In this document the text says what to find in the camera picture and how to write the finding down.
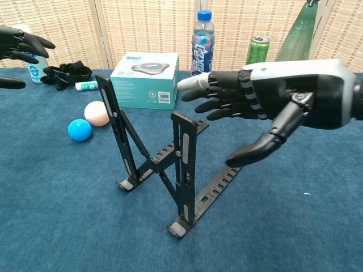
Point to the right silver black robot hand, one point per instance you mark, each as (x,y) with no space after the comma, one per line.
(283,90)

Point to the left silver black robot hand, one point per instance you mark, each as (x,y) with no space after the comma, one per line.
(17,42)

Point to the black folding laptop stand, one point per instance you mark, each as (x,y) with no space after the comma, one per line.
(154,165)

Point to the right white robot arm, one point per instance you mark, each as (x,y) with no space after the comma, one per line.
(358,96)

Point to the white bottle with blue label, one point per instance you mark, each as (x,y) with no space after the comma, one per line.
(35,72)

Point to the green drink can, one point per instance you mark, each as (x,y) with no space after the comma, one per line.
(256,52)

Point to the tall green glass bottle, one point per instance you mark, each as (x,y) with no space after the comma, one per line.
(300,37)

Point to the white glue stick green label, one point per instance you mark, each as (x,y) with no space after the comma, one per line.
(86,85)

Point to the blue sports drink bottle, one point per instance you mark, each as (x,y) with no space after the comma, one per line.
(202,42)

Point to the pink ball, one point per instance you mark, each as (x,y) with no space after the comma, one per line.
(95,113)

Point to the blue ball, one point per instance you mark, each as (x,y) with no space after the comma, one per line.
(79,129)

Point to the teal product box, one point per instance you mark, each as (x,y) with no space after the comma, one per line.
(141,90)

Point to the bamboo folding screen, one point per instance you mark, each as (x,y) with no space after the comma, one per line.
(156,28)

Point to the blue table cloth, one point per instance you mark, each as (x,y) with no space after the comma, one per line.
(56,212)

